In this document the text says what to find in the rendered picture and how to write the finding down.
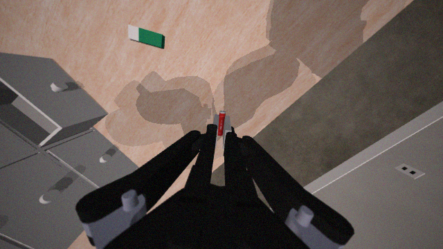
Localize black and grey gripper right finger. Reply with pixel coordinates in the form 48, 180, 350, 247
223, 116, 354, 249

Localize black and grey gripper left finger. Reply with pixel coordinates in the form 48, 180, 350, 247
75, 114, 219, 249

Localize red cylindrical battery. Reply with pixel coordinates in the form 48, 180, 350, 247
218, 111, 226, 136

